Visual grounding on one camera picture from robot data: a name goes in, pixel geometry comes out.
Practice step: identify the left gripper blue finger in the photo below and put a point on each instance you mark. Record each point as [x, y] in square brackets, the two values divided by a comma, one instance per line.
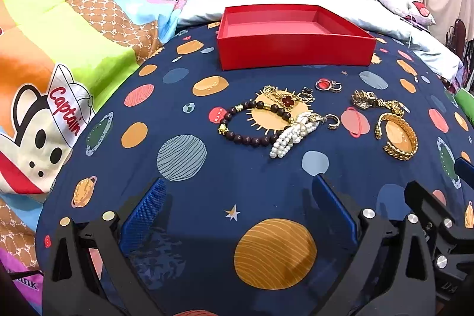
[464, 170]

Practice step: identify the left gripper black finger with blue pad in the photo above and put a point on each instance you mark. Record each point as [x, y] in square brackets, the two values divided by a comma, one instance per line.
[71, 285]
[389, 271]

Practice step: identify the gold chain bangle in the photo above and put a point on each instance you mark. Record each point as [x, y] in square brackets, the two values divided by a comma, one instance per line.
[401, 140]

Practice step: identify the green plush cushion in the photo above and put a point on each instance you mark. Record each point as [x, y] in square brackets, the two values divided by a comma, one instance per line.
[465, 100]

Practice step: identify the light blue pillow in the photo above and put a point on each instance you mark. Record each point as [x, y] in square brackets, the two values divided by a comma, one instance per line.
[370, 15]

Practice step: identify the pink white plush toy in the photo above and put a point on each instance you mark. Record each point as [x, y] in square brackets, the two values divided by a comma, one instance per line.
[411, 10]

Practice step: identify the red cardboard tray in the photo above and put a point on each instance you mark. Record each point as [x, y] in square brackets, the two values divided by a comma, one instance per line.
[278, 35]

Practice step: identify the colourful monkey cartoon blanket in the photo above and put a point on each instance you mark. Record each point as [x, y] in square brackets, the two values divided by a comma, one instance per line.
[60, 62]

